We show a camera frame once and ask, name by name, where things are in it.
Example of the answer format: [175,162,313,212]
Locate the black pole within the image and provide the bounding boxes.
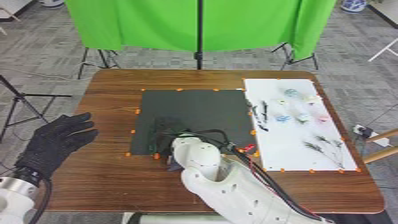
[194,0,207,71]

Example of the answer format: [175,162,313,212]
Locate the blue and white vase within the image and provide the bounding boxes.
[38,0,68,9]
[340,0,370,14]

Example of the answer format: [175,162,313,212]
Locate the pale grey bar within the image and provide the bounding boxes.
[121,211,230,224]

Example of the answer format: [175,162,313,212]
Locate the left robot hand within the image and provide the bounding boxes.
[13,112,102,180]

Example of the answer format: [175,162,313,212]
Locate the white sheet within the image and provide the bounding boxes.
[242,78,363,173]

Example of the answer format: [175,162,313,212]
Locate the white power strip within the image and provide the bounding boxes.
[352,124,376,138]

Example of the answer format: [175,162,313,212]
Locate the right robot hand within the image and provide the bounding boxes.
[152,115,200,143]

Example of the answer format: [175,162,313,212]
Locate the black tripod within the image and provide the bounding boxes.
[0,74,75,142]

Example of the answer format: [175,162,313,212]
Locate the black cable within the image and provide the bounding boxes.
[159,127,249,154]

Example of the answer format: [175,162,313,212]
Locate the white flower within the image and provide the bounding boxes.
[303,94,322,106]

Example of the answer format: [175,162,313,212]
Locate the dark mat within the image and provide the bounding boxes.
[129,88,260,156]

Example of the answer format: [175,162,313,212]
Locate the black stand legs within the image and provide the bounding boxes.
[271,42,322,71]
[77,46,121,80]

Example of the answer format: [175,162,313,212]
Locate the wooden chair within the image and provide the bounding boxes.
[354,128,398,165]

